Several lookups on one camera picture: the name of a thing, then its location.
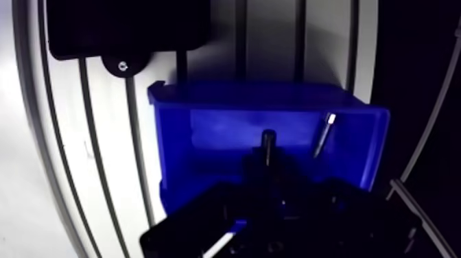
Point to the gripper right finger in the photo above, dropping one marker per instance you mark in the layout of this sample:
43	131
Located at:
342	223

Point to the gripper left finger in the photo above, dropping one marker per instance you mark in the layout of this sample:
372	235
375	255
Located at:
201	216

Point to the steel bolt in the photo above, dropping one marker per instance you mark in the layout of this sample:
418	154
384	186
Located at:
268	144
324	135

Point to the blue bin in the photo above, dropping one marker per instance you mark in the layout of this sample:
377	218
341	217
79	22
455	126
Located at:
216	126

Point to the black tray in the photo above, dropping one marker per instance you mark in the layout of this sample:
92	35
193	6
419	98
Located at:
126	25

